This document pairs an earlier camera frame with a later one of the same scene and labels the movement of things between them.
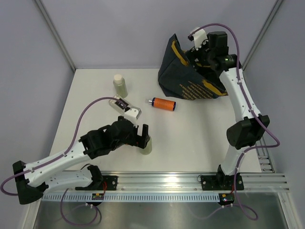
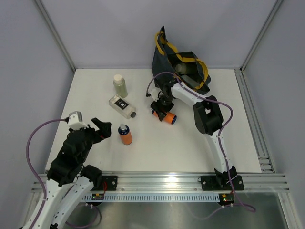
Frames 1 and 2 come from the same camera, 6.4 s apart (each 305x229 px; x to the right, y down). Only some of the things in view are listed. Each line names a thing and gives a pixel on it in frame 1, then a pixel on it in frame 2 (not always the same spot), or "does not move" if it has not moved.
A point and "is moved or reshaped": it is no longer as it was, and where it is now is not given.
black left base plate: x=108 y=182 does not move
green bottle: x=119 y=84 does not move
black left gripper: x=139 y=141 → x=104 y=129
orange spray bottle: x=163 y=103 is moved or reshaped
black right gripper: x=193 y=54 → x=156 y=106
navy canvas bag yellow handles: x=179 y=77 is moved or reshaped
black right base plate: x=221 y=182 does not move
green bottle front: x=148 y=148 → x=181 y=67
